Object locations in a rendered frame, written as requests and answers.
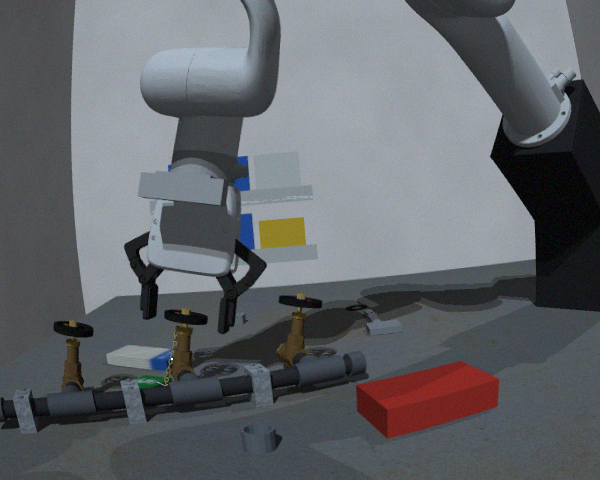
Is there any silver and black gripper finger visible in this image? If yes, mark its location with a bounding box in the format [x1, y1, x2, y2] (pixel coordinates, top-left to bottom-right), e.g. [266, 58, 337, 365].
[124, 231, 164, 320]
[216, 239, 267, 334]

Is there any dark grey pipe with three valves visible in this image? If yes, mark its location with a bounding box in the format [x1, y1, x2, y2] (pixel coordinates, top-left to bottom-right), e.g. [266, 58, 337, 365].
[0, 293, 367, 434]

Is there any red rectangular block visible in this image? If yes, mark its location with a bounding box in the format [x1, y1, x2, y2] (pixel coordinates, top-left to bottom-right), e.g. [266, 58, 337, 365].
[356, 361, 499, 439]

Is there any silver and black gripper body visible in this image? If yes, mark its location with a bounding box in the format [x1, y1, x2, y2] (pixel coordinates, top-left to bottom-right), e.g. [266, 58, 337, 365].
[147, 182, 241, 277]

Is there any white and blue bag of cable ties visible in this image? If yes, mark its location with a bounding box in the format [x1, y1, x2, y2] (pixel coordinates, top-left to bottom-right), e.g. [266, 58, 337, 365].
[106, 345, 172, 371]

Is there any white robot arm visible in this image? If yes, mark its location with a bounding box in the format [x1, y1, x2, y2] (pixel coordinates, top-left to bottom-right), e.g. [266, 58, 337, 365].
[138, 0, 576, 207]

